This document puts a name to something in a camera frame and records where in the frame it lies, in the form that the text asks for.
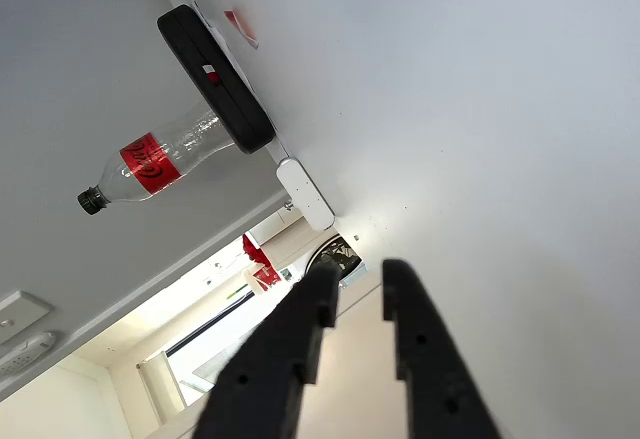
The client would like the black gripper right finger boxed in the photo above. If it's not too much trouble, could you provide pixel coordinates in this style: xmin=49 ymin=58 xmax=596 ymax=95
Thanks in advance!
xmin=382 ymin=257 xmax=503 ymax=439

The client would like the clear plastic cola bottle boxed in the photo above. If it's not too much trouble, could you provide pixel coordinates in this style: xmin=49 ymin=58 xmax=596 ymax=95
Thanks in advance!
xmin=76 ymin=108 xmax=236 ymax=217

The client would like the white wall handset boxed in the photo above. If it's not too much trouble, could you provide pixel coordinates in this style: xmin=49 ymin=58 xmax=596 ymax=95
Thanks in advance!
xmin=0 ymin=331 xmax=57 ymax=379

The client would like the white power adapter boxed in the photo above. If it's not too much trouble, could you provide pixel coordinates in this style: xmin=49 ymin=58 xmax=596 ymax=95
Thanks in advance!
xmin=275 ymin=156 xmax=336 ymax=233

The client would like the white wall switch plate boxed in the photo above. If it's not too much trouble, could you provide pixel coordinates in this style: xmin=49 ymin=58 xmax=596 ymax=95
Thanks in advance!
xmin=0 ymin=290 xmax=54 ymax=345

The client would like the white curtain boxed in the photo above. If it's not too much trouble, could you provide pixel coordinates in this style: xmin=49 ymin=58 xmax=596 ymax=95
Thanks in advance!
xmin=137 ymin=350 xmax=187 ymax=425

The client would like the red white card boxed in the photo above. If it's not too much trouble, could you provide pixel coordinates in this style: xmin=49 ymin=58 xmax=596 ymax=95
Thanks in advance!
xmin=223 ymin=8 xmax=260 ymax=50

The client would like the black glasses case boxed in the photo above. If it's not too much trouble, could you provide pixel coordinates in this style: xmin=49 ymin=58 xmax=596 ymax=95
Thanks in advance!
xmin=156 ymin=3 xmax=277 ymax=155

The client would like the dark round appliance door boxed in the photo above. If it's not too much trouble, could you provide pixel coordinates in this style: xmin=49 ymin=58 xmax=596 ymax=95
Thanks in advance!
xmin=303 ymin=237 xmax=364 ymax=285

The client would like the red decoration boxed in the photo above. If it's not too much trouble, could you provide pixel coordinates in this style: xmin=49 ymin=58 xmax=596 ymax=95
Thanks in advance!
xmin=241 ymin=232 xmax=282 ymax=291

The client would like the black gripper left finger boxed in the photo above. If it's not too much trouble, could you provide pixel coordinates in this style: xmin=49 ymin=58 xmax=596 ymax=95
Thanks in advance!
xmin=191 ymin=262 xmax=342 ymax=439

